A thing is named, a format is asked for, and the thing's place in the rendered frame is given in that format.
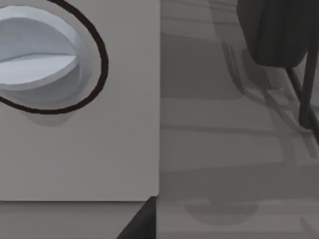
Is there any black object with thin legs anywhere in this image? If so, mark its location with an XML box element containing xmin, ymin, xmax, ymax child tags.
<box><xmin>235</xmin><ymin>0</ymin><xmax>319</xmax><ymax>147</ymax></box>

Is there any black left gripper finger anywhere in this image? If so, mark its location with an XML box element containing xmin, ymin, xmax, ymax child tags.
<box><xmin>116</xmin><ymin>196</ymin><xmax>157</xmax><ymax>239</ymax></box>

